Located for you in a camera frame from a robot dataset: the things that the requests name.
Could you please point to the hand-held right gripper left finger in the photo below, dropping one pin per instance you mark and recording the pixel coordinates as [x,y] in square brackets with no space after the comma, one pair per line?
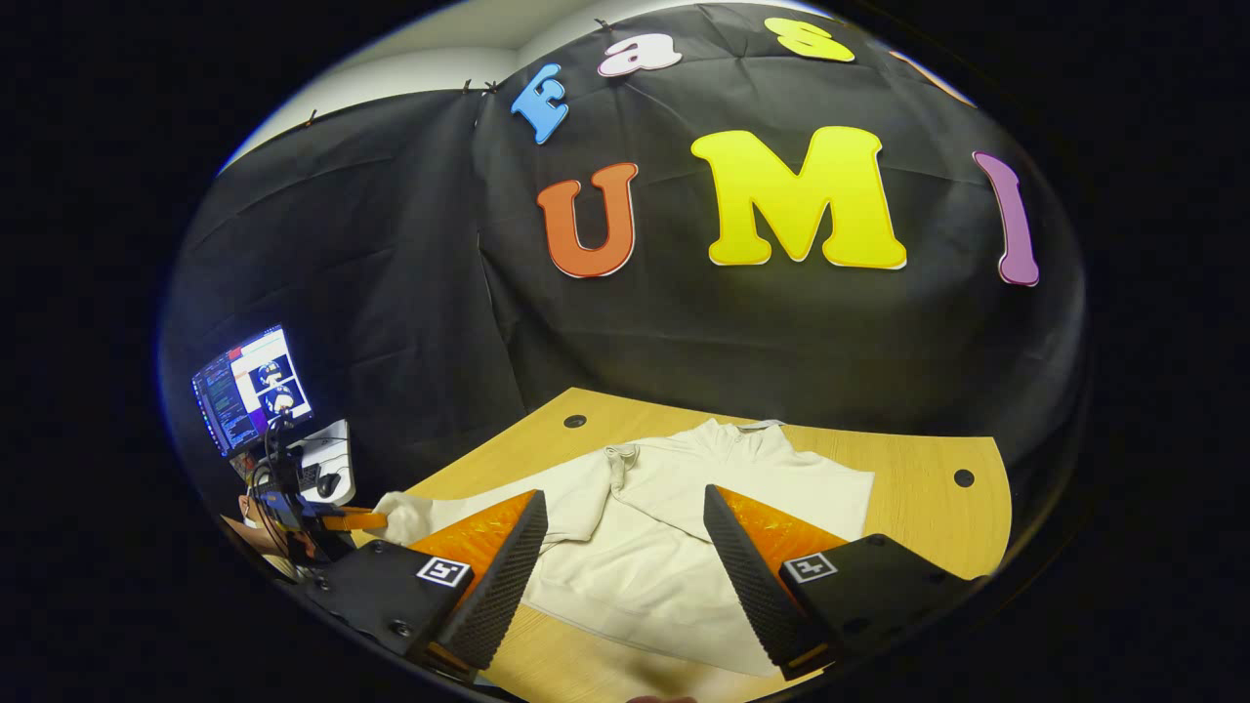
[498,596]

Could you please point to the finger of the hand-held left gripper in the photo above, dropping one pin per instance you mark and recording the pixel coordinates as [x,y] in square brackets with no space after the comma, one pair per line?
[354,518]

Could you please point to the black computer mouse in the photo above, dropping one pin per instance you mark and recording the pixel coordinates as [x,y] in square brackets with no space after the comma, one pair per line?
[327,483]

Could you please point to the white side table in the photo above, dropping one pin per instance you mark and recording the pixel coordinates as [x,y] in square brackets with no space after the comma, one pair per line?
[332,449]

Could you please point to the black backdrop cloth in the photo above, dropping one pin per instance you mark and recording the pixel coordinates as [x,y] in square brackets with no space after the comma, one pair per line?
[684,342]

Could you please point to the cream white sweatshirt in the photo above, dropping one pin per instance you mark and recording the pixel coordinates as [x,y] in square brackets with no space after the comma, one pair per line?
[664,566]

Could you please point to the computer monitor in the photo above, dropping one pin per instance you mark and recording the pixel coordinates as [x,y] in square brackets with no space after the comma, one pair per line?
[254,386]

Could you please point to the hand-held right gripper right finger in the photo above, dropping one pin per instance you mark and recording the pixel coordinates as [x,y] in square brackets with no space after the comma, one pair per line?
[757,596]

